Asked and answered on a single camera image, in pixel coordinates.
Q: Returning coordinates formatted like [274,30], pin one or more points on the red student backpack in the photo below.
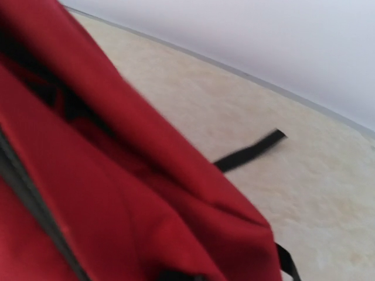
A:
[97,185]

